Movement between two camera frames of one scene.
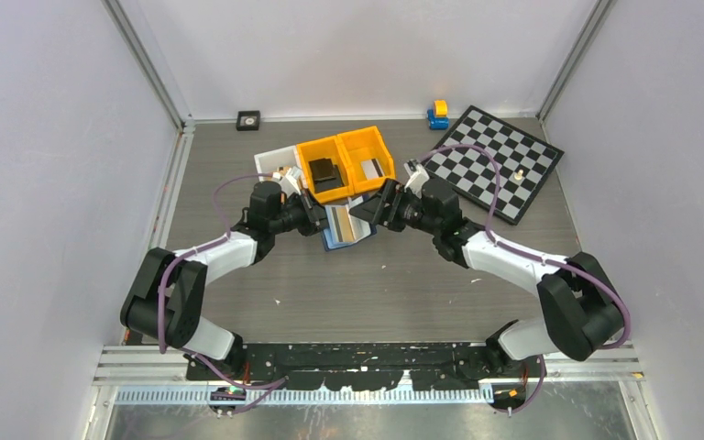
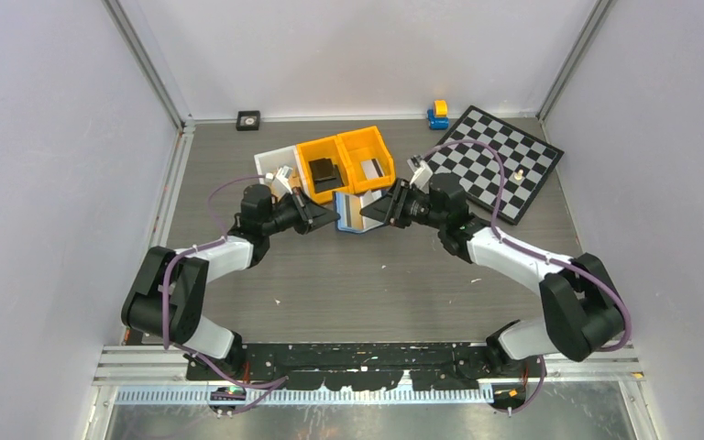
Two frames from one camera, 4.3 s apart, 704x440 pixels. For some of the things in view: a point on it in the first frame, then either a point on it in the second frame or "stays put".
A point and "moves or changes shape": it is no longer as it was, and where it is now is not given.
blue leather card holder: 343,228 moves or changes shape
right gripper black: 374,209 stays put
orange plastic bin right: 363,145 stays put
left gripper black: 313,212 stays put
